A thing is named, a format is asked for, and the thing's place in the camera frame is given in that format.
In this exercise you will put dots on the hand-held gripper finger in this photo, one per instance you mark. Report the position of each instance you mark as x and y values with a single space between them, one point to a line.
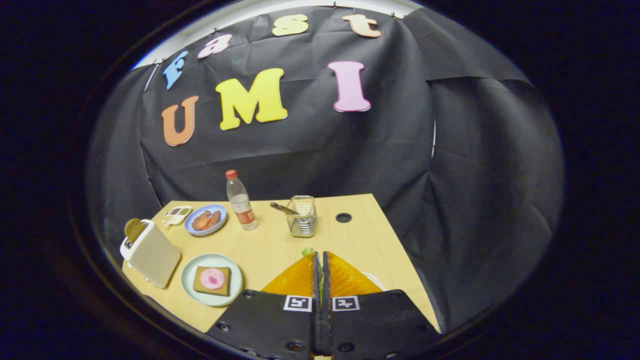
315 325
327 325

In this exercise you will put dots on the green lettuce leaf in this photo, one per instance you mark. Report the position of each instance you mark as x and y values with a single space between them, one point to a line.
307 251

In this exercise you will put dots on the small white dish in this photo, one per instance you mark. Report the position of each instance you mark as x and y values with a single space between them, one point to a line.
375 281

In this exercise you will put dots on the black table grommet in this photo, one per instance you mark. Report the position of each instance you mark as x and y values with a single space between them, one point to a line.
343 217

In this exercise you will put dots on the pink ham slice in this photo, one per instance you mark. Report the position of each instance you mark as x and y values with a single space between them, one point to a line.
213 278

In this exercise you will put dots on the square toast slice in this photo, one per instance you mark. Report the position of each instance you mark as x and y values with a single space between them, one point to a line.
199 286

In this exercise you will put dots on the pale green plate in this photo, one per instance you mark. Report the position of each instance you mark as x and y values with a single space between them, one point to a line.
191 287

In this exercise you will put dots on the clear bottle with red cap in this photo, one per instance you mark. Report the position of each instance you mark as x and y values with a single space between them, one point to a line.
242 207

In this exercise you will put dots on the brown meat piece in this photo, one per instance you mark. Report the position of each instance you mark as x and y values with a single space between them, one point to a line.
216 218
201 215

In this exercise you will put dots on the blue plate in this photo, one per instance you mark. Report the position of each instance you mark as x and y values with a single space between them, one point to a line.
220 212

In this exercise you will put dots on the orange tomato slice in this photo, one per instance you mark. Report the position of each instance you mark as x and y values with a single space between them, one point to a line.
201 224

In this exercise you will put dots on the white toaster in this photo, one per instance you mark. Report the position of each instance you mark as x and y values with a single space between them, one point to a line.
155 257

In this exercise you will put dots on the white divided seasoning dish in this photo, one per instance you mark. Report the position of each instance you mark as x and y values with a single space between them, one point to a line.
176 215

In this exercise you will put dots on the brown bread slice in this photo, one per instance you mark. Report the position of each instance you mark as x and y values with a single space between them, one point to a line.
134 229

